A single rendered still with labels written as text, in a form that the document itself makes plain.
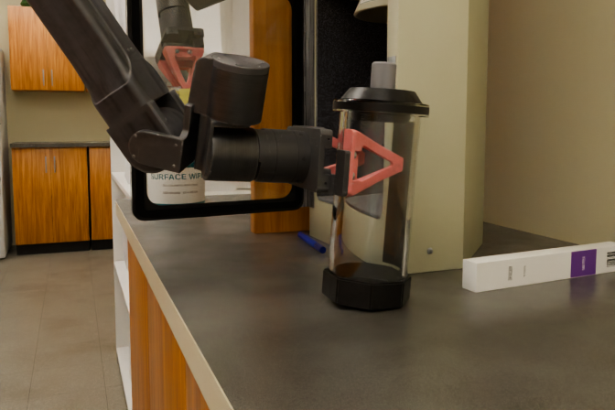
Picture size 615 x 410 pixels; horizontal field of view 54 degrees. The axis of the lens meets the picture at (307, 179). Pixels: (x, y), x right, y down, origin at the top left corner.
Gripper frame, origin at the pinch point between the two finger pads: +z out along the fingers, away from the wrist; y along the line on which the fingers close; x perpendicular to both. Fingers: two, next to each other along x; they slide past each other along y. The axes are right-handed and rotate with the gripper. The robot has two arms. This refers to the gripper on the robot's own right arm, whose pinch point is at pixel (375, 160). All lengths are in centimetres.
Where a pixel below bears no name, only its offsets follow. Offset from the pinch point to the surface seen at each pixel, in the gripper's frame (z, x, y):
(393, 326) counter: -1.3, 16.3, -9.0
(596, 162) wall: 51, -1, 16
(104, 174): 3, 54, 509
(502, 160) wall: 52, 1, 41
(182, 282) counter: -18.1, 18.0, 16.2
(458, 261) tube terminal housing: 19.5, 14.2, 9.0
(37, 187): -51, 67, 510
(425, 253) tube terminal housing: 13.8, 13.0, 9.1
